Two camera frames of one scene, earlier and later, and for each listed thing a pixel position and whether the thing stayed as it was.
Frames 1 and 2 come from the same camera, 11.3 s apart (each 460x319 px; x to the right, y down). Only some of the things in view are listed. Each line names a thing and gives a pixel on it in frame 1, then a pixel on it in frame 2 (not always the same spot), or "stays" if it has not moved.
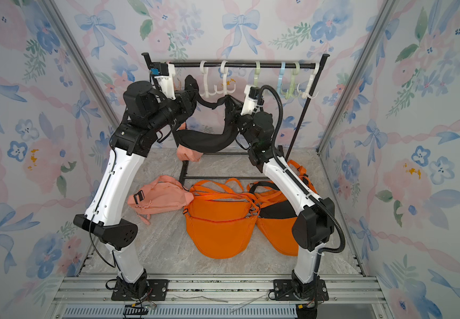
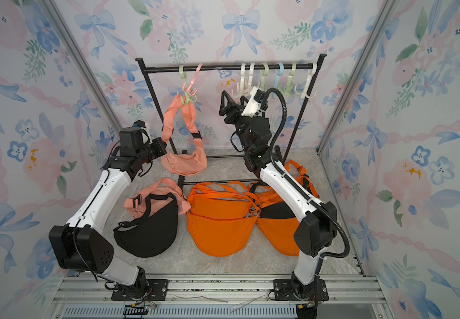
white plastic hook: [224, 66] → [250, 75]
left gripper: [183, 101] → [159, 143]
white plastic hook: [203, 68] → [242, 70]
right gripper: [236, 116] stays
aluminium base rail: [221, 296] stays
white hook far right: [305, 94] stays
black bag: [205, 143] → [151, 234]
